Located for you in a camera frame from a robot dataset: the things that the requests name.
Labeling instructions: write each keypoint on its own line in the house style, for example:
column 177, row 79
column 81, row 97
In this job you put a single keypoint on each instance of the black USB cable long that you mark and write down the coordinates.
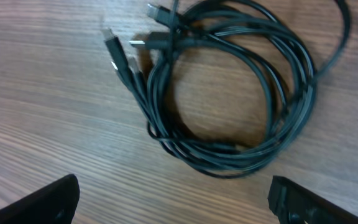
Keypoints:
column 210, row 24

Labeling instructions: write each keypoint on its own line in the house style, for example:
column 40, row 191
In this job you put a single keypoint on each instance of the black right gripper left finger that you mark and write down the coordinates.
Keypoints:
column 55, row 203

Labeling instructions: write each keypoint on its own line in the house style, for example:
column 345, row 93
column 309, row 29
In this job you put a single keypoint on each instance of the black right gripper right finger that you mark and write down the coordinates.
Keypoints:
column 294, row 204

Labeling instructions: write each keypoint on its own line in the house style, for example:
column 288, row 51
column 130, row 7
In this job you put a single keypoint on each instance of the black USB cable short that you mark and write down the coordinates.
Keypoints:
column 120, row 59

